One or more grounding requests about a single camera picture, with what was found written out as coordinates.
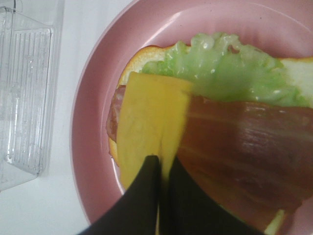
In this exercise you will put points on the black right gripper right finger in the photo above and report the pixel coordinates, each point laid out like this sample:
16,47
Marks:
185,209

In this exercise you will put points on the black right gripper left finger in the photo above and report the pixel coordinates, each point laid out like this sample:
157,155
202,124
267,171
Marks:
135,213

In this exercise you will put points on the brown bacon strip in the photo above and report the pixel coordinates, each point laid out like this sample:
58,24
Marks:
253,159

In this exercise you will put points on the yellow cheese slice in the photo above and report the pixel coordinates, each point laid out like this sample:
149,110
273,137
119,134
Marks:
151,122

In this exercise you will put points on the green lettuce leaf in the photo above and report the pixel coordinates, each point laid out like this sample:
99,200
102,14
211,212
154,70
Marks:
222,68

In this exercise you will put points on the toast bread slice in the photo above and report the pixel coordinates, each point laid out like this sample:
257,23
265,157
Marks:
136,64

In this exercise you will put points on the clear plastic left tray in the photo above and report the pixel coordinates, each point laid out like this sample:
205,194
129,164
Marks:
30,37

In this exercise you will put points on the pink round plate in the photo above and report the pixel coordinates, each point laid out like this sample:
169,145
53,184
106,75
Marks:
282,28

